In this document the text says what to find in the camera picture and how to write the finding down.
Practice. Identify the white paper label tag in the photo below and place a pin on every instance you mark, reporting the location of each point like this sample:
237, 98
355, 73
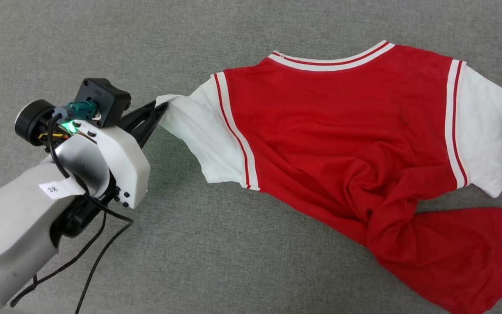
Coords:
59, 187

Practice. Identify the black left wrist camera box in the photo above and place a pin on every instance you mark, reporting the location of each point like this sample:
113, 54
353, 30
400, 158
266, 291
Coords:
105, 102

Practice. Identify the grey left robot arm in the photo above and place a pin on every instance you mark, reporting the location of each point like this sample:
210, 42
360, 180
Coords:
11, 235

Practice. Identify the red and white t-shirt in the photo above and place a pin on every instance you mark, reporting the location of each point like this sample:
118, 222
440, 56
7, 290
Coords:
342, 144

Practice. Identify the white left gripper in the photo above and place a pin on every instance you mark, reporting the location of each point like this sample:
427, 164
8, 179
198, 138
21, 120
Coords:
122, 165

